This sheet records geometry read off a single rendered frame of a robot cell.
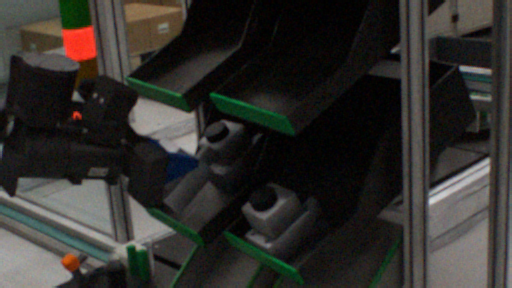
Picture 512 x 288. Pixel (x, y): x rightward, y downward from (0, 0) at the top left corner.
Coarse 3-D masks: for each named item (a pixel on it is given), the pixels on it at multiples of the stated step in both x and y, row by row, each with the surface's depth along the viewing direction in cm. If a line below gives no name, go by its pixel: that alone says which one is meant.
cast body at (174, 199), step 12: (168, 144) 97; (192, 156) 98; (204, 156) 99; (216, 156) 100; (204, 168) 97; (180, 180) 97; (192, 180) 97; (204, 180) 98; (168, 192) 97; (180, 192) 97; (192, 192) 98; (168, 204) 97; (180, 204) 97
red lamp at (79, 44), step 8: (64, 32) 140; (72, 32) 139; (80, 32) 139; (88, 32) 140; (64, 40) 141; (72, 40) 139; (80, 40) 139; (88, 40) 140; (72, 48) 140; (80, 48) 140; (88, 48) 140; (72, 56) 140; (80, 56) 140; (88, 56) 141
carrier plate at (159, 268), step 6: (156, 264) 144; (162, 264) 143; (96, 270) 144; (156, 270) 142; (162, 270) 141; (168, 270) 141; (174, 270) 141; (162, 276) 139; (168, 276) 139; (174, 276) 139; (66, 282) 141; (72, 282) 140; (162, 282) 137; (168, 282) 137
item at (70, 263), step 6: (66, 258) 126; (72, 258) 125; (78, 258) 127; (84, 258) 127; (66, 264) 125; (72, 264) 125; (78, 264) 126; (72, 270) 125; (78, 270) 126; (78, 276) 127; (84, 276) 127; (78, 282) 128; (84, 282) 128
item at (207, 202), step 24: (216, 120) 109; (240, 120) 111; (264, 144) 98; (288, 144) 100; (264, 168) 99; (216, 192) 104; (240, 192) 98; (168, 216) 101; (192, 216) 103; (216, 216) 97; (192, 240) 99
